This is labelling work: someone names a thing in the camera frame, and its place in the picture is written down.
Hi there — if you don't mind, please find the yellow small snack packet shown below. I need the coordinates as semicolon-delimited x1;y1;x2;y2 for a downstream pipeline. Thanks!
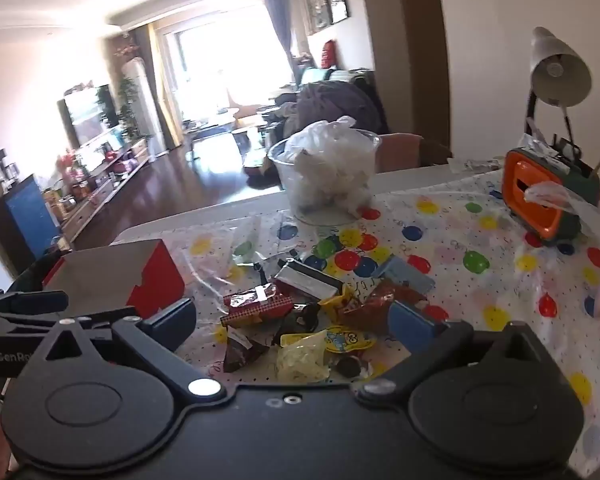
318;285;363;325

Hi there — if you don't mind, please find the brown chip bag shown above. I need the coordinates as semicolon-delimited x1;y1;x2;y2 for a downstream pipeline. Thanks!
335;280;428;335

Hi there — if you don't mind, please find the dark brown triangular snack packet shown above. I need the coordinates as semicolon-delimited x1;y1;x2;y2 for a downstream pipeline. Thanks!
223;327;268;373

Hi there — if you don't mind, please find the red cardboard box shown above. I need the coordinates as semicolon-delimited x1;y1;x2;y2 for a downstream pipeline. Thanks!
43;240;185;318

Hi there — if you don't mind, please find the red checkered snack packet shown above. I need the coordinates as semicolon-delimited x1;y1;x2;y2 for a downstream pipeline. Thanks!
220;283;294;328

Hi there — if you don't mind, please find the long tv console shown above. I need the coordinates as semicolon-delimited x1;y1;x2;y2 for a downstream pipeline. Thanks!
60;140;149;243

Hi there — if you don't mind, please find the clear tub with plastic bag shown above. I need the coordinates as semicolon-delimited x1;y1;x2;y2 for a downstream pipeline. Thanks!
268;116;381;226

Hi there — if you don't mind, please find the white desk lamp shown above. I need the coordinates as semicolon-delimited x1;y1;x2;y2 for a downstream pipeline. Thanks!
526;26;592;142

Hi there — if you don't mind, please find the balloon birthday tablecloth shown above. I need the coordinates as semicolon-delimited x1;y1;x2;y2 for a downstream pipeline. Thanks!
120;172;600;477

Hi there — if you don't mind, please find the yellow minion snack packet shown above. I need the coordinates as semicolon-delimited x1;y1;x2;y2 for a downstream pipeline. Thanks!
325;325;377;354

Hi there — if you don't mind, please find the blue front cabinet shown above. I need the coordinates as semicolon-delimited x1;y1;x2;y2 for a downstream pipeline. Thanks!
0;176;62;274

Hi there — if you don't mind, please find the coffee table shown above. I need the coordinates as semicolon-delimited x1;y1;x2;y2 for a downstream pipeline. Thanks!
183;107;238;160

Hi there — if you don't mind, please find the pale yellow snack packet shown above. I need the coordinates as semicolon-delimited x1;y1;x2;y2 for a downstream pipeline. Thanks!
275;330;330;385

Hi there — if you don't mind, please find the silver black snack packet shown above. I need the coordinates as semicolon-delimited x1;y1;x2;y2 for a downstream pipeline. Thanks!
273;259;343;301

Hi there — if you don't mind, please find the purple clothes pile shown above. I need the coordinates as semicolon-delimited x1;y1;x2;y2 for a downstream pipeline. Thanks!
278;78;388;139

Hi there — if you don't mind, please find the grey blue snack packet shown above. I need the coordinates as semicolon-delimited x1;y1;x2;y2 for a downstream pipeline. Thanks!
375;255;436;295

